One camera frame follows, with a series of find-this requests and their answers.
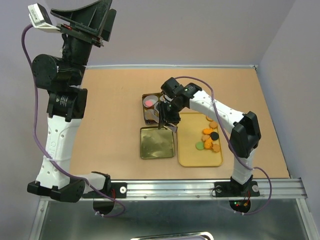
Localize pink macaron cookie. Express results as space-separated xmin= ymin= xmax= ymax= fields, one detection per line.
xmin=145 ymin=100 xmax=154 ymax=108

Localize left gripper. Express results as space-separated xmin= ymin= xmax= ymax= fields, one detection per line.
xmin=51 ymin=0 xmax=117 ymax=85

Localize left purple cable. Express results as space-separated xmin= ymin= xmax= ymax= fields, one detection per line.
xmin=21 ymin=23 xmax=126 ymax=218

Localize metal tray at bottom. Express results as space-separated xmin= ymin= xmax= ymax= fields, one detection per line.
xmin=132 ymin=231 xmax=214 ymax=240

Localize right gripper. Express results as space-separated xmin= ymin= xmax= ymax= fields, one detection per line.
xmin=157 ymin=100 xmax=185 ymax=130

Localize square cookie tin box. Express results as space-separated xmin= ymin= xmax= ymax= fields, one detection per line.
xmin=141 ymin=92 xmax=164 ymax=126

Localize green sandwich cookie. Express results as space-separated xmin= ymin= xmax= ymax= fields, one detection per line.
xmin=195 ymin=141 xmax=205 ymax=151

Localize white paper cup liner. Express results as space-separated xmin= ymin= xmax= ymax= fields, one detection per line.
xmin=142 ymin=95 xmax=159 ymax=108
xmin=144 ymin=109 xmax=159 ymax=121

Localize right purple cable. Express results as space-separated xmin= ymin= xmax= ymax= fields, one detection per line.
xmin=174 ymin=76 xmax=273 ymax=216

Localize metal serving tongs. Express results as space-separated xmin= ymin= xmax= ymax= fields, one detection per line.
xmin=152 ymin=102 xmax=179 ymax=134

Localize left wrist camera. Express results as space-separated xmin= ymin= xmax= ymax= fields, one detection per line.
xmin=27 ymin=3 xmax=61 ymax=33

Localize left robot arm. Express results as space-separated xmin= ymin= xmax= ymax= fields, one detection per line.
xmin=27 ymin=0 xmax=117 ymax=203

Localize gold tin lid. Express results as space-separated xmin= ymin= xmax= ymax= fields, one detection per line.
xmin=139 ymin=126 xmax=175 ymax=160

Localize yellow serving tray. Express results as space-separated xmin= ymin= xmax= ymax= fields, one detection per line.
xmin=177 ymin=112 xmax=224 ymax=168

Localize purple cable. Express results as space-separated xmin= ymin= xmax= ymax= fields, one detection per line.
xmin=174 ymin=76 xmax=273 ymax=216
xmin=21 ymin=23 xmax=126 ymax=218

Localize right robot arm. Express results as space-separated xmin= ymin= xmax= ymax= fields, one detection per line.
xmin=158 ymin=77 xmax=261 ymax=198

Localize black sandwich cookie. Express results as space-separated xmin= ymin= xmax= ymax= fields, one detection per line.
xmin=210 ymin=131 xmax=220 ymax=141

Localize aluminium mounting rail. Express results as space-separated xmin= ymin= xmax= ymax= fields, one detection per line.
xmin=110 ymin=178 xmax=308 ymax=201

